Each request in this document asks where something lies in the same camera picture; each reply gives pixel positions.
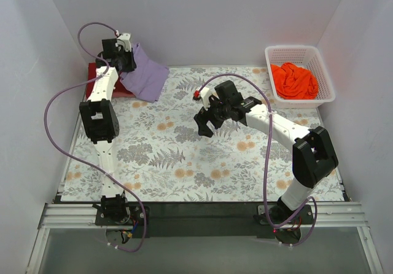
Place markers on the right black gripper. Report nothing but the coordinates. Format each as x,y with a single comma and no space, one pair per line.
213,117

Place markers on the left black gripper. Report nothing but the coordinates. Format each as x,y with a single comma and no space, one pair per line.
128,64

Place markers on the purple t shirt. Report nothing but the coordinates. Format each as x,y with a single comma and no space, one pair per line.
148,79

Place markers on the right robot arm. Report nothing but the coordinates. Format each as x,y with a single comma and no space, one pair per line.
313,154

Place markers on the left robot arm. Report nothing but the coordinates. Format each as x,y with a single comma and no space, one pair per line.
101,124

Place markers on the folded red t shirt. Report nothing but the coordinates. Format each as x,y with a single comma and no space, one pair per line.
91,76

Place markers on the floral table mat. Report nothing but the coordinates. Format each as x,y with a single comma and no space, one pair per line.
161,157

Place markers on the orange t shirt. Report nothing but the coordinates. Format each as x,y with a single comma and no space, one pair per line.
294,83

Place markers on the white plastic basket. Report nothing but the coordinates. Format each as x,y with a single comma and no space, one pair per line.
304,56

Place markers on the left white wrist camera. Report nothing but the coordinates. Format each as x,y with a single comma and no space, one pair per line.
124,40

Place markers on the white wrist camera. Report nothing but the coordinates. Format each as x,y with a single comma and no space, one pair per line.
124,40
203,95

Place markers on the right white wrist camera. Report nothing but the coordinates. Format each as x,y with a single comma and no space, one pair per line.
203,95

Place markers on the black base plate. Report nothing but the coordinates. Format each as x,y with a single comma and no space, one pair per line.
198,219

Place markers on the aluminium frame rail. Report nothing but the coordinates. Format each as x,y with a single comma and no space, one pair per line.
69,241

